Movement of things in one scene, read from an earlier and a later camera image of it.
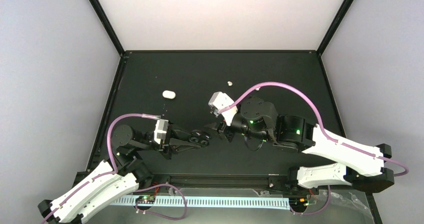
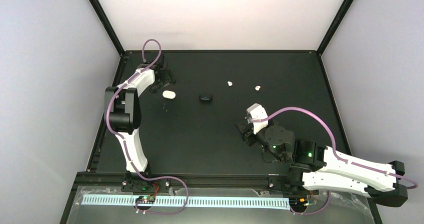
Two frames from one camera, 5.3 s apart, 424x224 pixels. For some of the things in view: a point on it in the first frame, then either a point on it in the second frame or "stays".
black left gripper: x=164 y=145 to x=168 y=79
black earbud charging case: x=199 y=137 to x=205 y=99
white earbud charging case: x=169 y=94 stays
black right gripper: x=228 y=134 to x=245 y=132
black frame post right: x=339 y=18 stays
